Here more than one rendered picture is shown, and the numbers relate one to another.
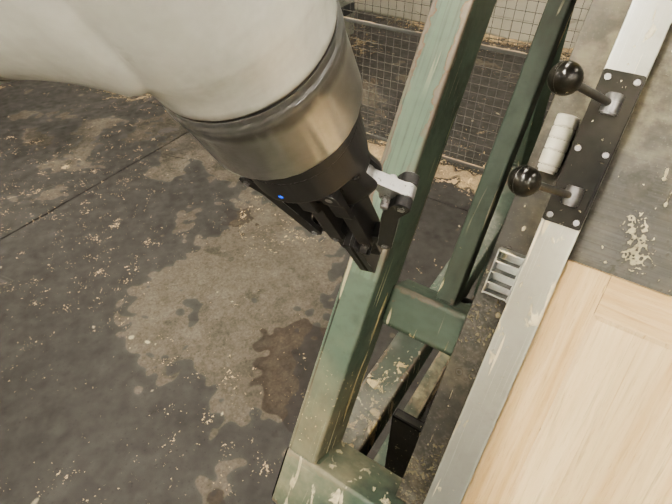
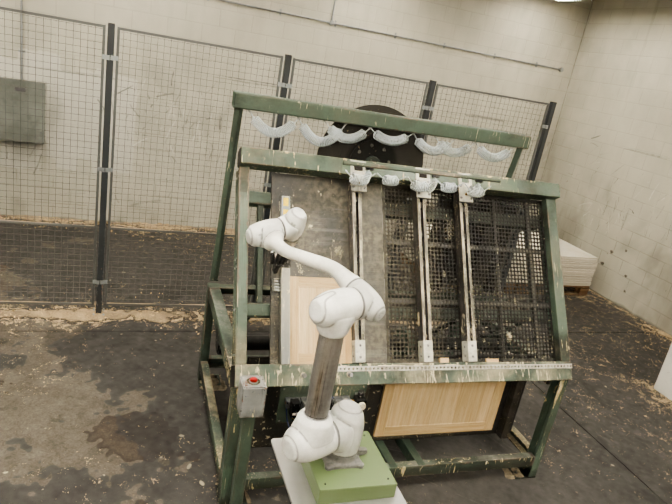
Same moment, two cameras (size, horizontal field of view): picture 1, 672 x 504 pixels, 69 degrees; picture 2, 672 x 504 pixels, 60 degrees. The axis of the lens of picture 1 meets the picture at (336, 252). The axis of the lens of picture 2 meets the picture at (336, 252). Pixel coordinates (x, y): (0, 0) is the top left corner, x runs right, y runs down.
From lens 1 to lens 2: 260 cm
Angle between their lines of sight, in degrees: 51
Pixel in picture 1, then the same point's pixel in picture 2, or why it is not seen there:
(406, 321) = (252, 311)
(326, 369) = (240, 330)
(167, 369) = (40, 476)
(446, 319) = (263, 306)
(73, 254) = not seen: outside the picture
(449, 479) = (284, 343)
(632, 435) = not seen: hidden behind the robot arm
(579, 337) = (298, 293)
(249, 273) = (40, 410)
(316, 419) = (242, 348)
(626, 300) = (303, 280)
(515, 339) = (286, 298)
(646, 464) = not seen: hidden behind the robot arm
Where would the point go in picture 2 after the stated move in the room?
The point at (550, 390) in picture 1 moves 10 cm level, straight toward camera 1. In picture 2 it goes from (297, 308) to (300, 316)
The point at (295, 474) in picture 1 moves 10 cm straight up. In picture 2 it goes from (240, 371) to (243, 355)
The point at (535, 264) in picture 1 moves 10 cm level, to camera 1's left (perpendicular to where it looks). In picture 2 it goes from (284, 278) to (271, 281)
